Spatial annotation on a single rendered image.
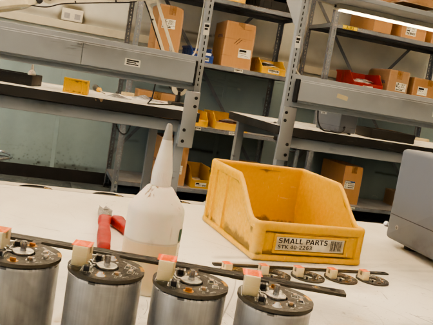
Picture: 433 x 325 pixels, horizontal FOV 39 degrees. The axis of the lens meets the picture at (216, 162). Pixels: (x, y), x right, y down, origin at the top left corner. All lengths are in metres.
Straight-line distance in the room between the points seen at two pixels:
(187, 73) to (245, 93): 2.35
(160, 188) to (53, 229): 0.14
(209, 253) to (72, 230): 0.11
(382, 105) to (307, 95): 0.37
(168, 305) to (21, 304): 0.05
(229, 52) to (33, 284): 4.15
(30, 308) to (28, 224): 0.28
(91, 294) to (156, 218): 0.16
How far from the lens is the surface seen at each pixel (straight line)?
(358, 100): 2.78
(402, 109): 2.90
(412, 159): 0.60
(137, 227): 0.35
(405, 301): 0.45
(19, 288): 0.20
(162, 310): 0.20
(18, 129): 4.58
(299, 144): 2.75
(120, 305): 0.20
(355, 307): 0.41
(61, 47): 2.42
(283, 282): 0.22
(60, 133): 4.58
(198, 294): 0.19
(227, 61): 4.32
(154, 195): 0.35
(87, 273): 0.20
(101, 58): 2.43
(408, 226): 0.60
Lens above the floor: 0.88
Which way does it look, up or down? 7 degrees down
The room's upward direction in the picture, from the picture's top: 9 degrees clockwise
